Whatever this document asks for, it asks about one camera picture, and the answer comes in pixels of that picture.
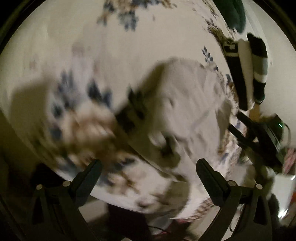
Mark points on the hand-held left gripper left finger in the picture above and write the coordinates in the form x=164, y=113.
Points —
x=89, y=178

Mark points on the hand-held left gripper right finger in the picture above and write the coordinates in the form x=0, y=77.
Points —
x=209, y=179

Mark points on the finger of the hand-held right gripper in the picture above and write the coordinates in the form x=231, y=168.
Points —
x=245, y=138
x=251, y=122

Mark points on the floral bed blanket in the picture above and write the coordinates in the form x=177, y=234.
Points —
x=161, y=30

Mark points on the dark green duvet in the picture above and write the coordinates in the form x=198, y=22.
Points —
x=231, y=11

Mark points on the beige long-sleeve shirt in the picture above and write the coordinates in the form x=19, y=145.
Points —
x=185, y=104

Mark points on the folded black patterned garment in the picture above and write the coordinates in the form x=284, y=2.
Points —
x=233, y=67

